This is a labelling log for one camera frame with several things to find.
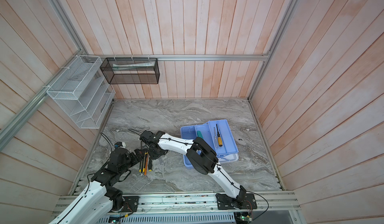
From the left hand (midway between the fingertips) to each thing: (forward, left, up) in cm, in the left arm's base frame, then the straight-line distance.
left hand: (137, 157), depth 84 cm
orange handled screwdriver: (-2, -4, -4) cm, 7 cm away
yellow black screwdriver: (+7, -47, +6) cm, 48 cm away
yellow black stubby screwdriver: (-3, -7, -5) cm, 9 cm away
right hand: (+4, -9, -6) cm, 12 cm away
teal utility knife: (+13, -36, +2) cm, 39 cm away
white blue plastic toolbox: (-1, -50, +7) cm, 51 cm away
